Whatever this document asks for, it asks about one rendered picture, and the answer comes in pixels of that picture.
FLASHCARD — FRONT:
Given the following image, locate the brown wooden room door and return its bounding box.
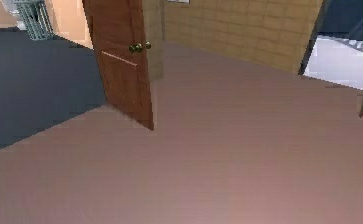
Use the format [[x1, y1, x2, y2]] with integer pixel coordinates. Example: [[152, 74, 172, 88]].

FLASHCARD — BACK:
[[81, 0, 155, 132]]

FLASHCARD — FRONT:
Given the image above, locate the grey-green slatted rack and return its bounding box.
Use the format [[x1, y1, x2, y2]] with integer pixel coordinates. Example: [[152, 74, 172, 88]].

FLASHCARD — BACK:
[[12, 0, 56, 42]]

